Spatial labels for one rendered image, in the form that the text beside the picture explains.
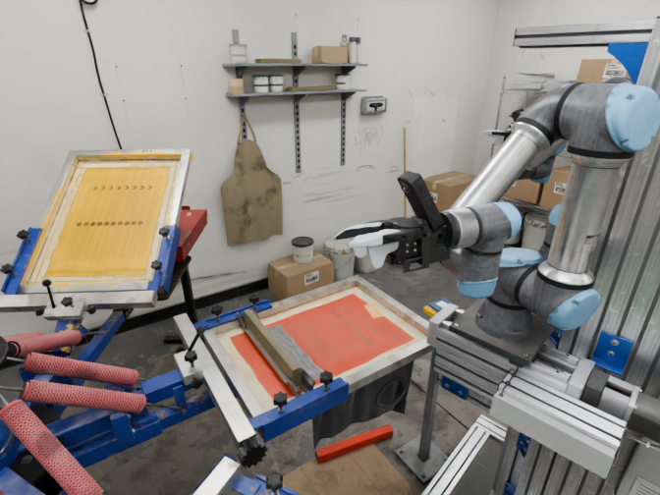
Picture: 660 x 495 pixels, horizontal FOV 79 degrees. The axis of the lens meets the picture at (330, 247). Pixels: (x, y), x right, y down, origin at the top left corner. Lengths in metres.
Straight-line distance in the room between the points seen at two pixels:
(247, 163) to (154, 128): 0.73
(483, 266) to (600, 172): 0.30
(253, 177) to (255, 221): 0.39
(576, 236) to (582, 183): 0.11
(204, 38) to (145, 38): 0.39
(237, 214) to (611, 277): 2.73
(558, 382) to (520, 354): 0.12
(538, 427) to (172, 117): 2.82
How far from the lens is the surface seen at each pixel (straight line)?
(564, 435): 1.15
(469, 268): 0.84
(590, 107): 0.95
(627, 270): 1.25
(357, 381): 1.39
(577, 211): 0.99
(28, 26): 3.09
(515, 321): 1.20
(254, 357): 1.54
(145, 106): 3.14
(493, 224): 0.79
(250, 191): 3.41
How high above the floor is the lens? 1.94
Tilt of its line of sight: 25 degrees down
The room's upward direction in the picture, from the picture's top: straight up
